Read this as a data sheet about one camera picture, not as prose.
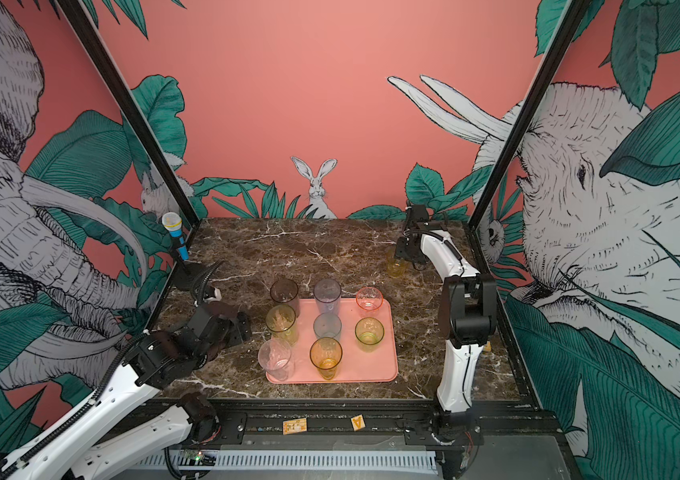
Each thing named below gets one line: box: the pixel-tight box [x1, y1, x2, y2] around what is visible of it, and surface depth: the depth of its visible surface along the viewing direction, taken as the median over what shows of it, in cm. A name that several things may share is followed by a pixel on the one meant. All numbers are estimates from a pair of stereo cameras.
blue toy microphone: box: [161, 212, 189, 261], surface depth 90 cm
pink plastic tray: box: [266, 298, 399, 384], surface depth 85 cm
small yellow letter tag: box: [350, 414, 366, 431], surface depth 76 cm
